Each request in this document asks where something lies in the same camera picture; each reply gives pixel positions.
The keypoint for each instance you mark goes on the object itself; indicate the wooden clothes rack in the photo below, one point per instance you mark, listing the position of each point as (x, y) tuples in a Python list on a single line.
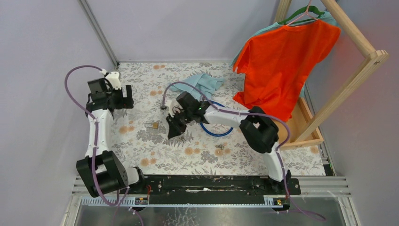
[(309, 135)]

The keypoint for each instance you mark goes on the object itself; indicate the green clothes hanger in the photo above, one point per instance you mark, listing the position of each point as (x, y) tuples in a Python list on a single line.
[(300, 12)]

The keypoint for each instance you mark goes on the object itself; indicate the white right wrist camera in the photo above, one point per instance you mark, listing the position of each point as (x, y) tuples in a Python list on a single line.
[(169, 105)]

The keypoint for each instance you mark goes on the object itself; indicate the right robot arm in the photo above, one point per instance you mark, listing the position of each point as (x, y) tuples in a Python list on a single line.
[(258, 129)]

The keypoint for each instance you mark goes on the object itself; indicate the teal t-shirt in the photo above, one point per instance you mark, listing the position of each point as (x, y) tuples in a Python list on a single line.
[(325, 17)]

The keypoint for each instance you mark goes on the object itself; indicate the aluminium slotted rail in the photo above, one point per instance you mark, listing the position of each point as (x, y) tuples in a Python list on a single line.
[(205, 199)]

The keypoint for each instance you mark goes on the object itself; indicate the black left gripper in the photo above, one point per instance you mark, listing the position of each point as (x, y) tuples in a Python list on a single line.
[(125, 102)]

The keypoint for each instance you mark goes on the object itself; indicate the pink clothes hanger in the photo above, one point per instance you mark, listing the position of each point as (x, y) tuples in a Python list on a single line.
[(304, 14)]

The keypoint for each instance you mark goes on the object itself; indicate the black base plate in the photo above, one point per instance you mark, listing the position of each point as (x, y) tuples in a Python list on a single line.
[(252, 185)]

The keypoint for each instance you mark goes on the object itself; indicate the brass padlock with key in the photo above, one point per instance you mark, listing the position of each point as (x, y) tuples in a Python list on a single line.
[(152, 125)]

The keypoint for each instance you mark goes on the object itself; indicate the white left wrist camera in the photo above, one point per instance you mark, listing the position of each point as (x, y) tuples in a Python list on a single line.
[(113, 79)]

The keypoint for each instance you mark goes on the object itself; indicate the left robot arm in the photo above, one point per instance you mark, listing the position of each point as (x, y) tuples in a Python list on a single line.
[(100, 169)]

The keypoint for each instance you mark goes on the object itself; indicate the light blue towel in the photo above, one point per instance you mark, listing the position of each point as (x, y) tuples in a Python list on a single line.
[(204, 82)]

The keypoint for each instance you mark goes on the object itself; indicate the orange t-shirt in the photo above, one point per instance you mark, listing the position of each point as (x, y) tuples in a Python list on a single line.
[(276, 64)]

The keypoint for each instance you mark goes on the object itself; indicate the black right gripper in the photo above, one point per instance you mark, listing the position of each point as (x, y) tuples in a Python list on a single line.
[(174, 128)]

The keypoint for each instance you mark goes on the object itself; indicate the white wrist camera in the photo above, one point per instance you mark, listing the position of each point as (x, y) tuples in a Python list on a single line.
[(169, 105), (113, 79)]

